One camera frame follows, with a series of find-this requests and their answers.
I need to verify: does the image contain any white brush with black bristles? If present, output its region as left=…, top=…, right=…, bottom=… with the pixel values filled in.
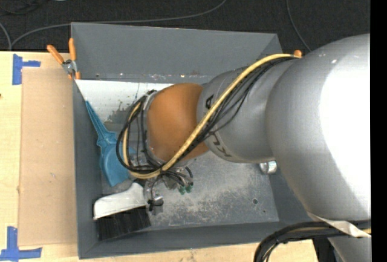
left=92, top=181, right=152, bottom=241

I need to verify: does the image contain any grey metal bin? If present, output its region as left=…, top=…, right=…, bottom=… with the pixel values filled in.
left=70, top=21, right=317, bottom=260

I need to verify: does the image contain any brown cardboard board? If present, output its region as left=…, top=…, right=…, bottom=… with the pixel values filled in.
left=17, top=68, right=79, bottom=248

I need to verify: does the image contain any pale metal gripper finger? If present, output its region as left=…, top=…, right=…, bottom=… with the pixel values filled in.
left=146, top=185, right=156, bottom=212
left=153, top=194, right=165, bottom=215

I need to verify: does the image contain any shiny silver metal object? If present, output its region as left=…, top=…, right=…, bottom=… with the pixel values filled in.
left=259, top=160, right=278, bottom=175

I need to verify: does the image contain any blue plastic dustpan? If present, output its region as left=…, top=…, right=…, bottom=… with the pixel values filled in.
left=84, top=100, right=138, bottom=188

